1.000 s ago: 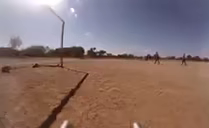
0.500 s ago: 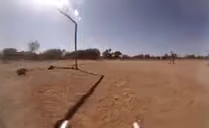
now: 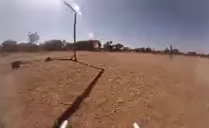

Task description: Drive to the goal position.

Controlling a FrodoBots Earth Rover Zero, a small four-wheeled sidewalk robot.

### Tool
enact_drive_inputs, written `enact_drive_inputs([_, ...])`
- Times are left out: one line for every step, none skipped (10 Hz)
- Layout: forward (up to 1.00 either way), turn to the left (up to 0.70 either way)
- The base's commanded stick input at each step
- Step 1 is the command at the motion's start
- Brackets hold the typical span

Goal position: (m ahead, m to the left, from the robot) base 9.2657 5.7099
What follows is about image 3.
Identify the dark reddish building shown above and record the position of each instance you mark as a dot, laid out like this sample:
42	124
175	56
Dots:
87	45

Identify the lamp pole with panel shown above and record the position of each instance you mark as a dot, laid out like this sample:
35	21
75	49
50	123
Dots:
74	33

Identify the brown dirt ground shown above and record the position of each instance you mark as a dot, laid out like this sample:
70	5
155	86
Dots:
145	93

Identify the robot's own part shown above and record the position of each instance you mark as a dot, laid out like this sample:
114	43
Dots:
63	124
136	125

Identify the dark rock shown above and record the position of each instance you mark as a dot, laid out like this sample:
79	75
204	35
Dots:
16	64

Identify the row of distant trees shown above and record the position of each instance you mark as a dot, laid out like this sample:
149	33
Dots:
8	44

